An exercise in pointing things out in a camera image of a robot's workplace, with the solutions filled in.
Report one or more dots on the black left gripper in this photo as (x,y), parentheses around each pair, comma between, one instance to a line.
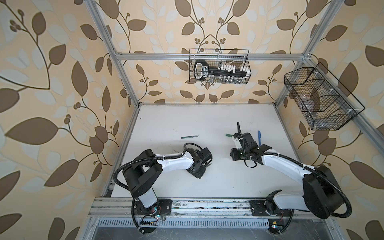
(200,175)

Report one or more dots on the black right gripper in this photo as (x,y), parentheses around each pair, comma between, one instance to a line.
(233,154)

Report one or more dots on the blue pen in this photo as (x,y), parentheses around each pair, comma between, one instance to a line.
(259,138)

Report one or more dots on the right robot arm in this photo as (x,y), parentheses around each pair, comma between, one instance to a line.
(320,195)

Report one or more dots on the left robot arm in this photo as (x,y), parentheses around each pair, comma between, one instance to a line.
(139,175)

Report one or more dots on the green pen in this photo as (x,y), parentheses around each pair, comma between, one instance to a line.
(189,137)

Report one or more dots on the black tool in basket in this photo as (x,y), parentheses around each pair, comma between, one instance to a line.
(203,71)

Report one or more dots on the side wire basket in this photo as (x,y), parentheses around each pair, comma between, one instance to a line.
(326,103)

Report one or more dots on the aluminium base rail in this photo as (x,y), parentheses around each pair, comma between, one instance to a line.
(183,207)

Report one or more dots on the rear wire basket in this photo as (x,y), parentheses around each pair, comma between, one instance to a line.
(238,57)

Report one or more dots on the aluminium frame post right rear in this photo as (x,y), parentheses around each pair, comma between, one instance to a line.
(327,11)

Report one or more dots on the aluminium frame post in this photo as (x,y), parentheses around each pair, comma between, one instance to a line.
(93,10)
(327,11)

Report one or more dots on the aluminium frame post left rear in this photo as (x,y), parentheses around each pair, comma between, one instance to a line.
(93,10)

